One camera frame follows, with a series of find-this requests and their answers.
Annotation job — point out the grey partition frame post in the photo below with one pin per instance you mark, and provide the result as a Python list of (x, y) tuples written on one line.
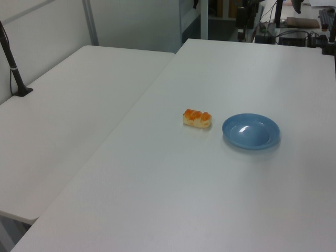
[(90, 21), (203, 18)]

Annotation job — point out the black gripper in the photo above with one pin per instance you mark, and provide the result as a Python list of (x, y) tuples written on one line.
[(245, 18)]

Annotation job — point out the black monitor stand pole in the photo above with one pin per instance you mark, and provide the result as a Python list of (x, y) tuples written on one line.
[(278, 13)]

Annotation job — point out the black table clamp mount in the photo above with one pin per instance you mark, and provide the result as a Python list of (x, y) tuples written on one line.
[(330, 39)]

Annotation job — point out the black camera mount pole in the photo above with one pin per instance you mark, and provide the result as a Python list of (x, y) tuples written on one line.
[(13, 71)]

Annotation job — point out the orange glazed bread roll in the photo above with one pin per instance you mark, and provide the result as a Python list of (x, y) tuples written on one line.
[(197, 119)]

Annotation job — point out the black electronics box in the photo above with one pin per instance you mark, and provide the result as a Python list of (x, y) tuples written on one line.
[(292, 39)]

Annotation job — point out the blue round plate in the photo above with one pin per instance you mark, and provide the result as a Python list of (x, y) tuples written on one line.
[(250, 131)]

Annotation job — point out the brown flat pouch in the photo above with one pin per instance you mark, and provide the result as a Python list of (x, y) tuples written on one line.
[(302, 22)]

